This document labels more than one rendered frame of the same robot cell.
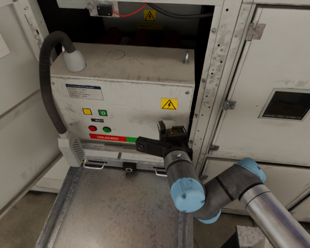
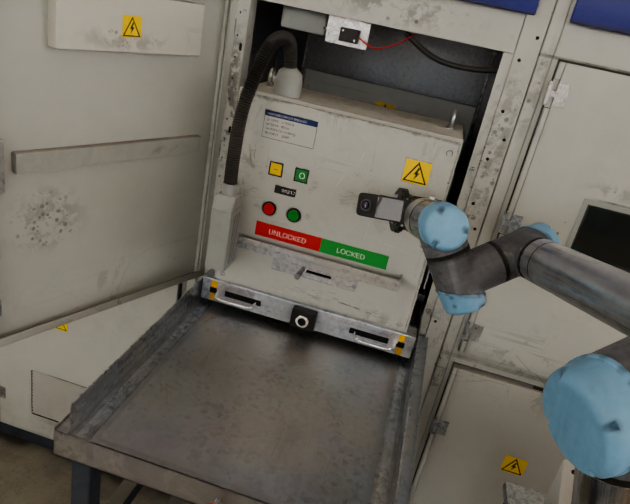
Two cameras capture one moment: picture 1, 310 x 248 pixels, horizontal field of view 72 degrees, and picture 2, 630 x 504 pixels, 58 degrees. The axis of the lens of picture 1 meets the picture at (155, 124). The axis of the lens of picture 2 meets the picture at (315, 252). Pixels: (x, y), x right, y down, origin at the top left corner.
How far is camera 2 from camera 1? 71 cm
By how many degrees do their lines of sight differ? 25
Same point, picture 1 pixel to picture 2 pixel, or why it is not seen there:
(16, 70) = (188, 87)
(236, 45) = (528, 114)
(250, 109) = not seen: hidden behind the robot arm
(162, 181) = (361, 362)
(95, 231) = (219, 391)
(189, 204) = (445, 229)
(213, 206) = (477, 270)
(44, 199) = (29, 457)
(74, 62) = (290, 81)
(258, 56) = (560, 135)
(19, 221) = not seen: outside the picture
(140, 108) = (368, 175)
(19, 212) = not seen: outside the picture
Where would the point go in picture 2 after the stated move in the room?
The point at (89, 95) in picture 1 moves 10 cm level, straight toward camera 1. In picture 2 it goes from (294, 135) to (305, 148)
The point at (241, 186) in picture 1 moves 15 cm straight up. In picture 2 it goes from (523, 241) to (555, 153)
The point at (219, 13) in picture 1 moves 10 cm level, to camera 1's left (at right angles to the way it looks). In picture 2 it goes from (508, 63) to (463, 53)
